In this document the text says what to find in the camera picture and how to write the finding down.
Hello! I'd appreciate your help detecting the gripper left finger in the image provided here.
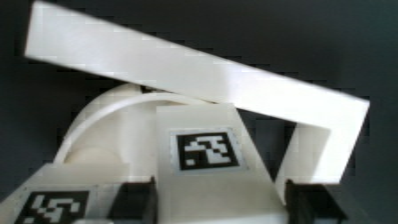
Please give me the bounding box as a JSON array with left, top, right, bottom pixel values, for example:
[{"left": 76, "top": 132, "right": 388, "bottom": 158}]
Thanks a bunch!
[{"left": 108, "top": 179, "right": 157, "bottom": 224}]

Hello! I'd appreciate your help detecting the white front fence rail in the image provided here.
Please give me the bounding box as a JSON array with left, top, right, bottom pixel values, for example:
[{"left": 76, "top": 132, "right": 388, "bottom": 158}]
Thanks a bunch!
[{"left": 275, "top": 121, "right": 362, "bottom": 185}]

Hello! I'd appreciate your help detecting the white fence rail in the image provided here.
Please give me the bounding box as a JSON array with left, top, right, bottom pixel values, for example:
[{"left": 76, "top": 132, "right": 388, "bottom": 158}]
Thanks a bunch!
[
  {"left": 275, "top": 121, "right": 362, "bottom": 185},
  {"left": 24, "top": 0, "right": 369, "bottom": 132}
]

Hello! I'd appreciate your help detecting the white stool leg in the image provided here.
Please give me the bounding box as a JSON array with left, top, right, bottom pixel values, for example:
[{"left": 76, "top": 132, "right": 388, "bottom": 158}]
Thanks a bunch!
[
  {"left": 0, "top": 162, "right": 134, "bottom": 224},
  {"left": 156, "top": 104, "right": 287, "bottom": 224}
]

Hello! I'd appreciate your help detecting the white round stool seat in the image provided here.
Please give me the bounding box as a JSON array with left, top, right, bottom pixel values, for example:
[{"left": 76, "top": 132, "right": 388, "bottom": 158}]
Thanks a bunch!
[{"left": 52, "top": 84, "right": 207, "bottom": 183}]

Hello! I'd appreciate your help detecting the white right fence rail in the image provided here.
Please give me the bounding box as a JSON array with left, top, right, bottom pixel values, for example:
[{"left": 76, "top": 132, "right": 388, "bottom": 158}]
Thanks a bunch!
[{"left": 24, "top": 0, "right": 369, "bottom": 132}]

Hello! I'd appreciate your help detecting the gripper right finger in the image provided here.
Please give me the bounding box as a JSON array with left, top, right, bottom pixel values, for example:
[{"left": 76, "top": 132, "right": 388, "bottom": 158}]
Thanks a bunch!
[{"left": 283, "top": 180, "right": 346, "bottom": 224}]

